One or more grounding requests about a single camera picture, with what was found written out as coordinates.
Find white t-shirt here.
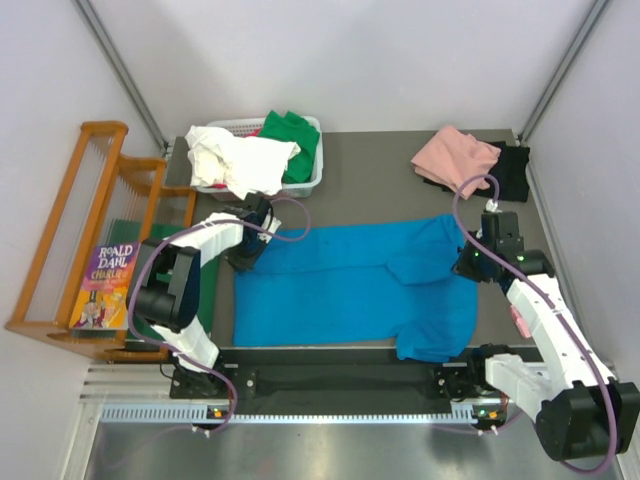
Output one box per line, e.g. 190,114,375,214
185,126,301,200

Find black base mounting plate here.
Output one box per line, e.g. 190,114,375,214
168,363,527,402

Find black folded t-shirt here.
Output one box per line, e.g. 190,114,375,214
423,142,529,202

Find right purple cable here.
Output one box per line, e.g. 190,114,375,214
452,174,621,474

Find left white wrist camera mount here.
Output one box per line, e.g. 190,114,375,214
258,216,281,244

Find wooden book rack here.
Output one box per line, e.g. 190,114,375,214
6,121,197,363

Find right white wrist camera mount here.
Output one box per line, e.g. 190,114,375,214
484,199,500,213

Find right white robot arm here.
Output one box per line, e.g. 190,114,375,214
453,209,639,461

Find blue t-shirt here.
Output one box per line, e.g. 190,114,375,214
233,214,478,362

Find green t-shirt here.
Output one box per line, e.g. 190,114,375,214
259,109,321,185

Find Roald Dahl book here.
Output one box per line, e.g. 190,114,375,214
69,242,140,330

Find white plastic laundry basket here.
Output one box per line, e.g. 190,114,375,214
192,111,323,201

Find left aluminium frame post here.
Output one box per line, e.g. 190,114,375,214
71,0,170,153

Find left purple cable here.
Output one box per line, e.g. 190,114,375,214
127,195,312,441

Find aluminium frame post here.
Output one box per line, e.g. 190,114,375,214
516,0,613,144
71,0,170,153

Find right aluminium frame post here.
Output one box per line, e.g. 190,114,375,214
516,0,613,144

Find white slotted cable duct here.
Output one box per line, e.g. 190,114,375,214
99,403,506,426

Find pink folded t-shirt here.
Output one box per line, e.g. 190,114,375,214
411,125,501,199

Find purple cable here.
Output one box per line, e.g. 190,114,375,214
452,174,621,474
127,195,312,441

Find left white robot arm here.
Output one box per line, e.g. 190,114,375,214
126,194,280,397

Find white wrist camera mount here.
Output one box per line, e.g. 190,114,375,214
484,199,500,213
258,216,281,244

